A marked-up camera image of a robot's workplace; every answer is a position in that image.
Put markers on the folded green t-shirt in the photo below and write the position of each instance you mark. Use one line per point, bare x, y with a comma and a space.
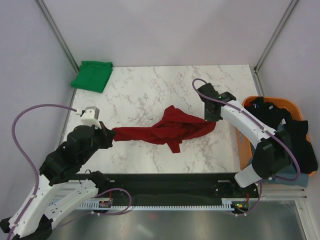
93, 76

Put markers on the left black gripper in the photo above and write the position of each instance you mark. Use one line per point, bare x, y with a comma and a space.
108, 135

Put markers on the black t-shirt in basket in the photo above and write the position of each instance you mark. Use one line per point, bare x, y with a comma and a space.
281, 119

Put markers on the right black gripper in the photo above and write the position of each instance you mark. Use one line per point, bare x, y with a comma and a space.
207, 117

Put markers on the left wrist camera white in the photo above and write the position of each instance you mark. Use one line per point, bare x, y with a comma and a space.
89, 116

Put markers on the right aluminium frame post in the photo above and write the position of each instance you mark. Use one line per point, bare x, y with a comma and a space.
276, 33

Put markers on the white slotted cable duct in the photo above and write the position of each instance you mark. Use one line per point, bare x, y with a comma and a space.
225, 205

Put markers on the red t-shirt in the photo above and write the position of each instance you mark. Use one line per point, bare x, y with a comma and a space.
174, 127

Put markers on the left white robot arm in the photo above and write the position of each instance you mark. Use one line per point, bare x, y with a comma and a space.
36, 218

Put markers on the aluminium frame post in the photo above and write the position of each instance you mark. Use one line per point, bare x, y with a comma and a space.
276, 33
57, 33

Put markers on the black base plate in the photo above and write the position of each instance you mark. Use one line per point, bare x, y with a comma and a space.
176, 189

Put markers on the blue-grey shirt in basket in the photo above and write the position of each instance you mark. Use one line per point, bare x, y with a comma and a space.
290, 175

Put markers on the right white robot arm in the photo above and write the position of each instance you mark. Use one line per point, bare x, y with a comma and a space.
236, 114

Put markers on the left aluminium frame post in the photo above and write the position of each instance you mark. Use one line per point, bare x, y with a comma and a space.
57, 33

